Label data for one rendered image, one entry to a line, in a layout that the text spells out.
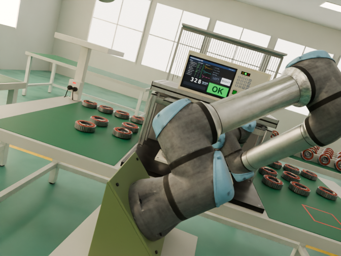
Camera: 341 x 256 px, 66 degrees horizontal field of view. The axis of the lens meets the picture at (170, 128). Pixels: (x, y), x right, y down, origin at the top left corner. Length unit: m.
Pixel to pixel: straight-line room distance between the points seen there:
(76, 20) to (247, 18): 4.79
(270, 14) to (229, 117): 7.40
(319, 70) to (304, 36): 7.37
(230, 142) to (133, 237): 0.54
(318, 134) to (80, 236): 0.69
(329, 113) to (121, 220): 0.58
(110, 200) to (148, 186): 0.09
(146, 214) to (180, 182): 0.10
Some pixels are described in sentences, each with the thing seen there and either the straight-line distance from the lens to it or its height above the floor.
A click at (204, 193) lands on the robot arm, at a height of 0.98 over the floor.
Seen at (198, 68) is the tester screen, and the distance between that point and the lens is 1.40.
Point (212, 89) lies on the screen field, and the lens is 1.41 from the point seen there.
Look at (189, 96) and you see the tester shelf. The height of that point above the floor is 1.10.
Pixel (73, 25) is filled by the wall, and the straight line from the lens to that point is 8.67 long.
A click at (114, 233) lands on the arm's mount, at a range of 0.65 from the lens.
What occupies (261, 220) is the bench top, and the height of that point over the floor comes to 0.74.
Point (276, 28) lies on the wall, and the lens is 8.00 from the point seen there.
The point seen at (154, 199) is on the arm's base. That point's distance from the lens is 0.62.
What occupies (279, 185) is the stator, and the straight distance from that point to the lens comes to 1.58.
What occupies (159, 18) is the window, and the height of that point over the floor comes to 2.33.
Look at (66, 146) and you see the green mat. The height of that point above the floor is 0.75.
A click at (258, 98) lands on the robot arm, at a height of 1.20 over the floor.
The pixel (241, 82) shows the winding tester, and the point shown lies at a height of 1.24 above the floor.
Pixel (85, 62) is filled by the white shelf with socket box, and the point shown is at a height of 1.05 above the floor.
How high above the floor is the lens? 1.22
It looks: 13 degrees down
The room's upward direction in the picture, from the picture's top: 17 degrees clockwise
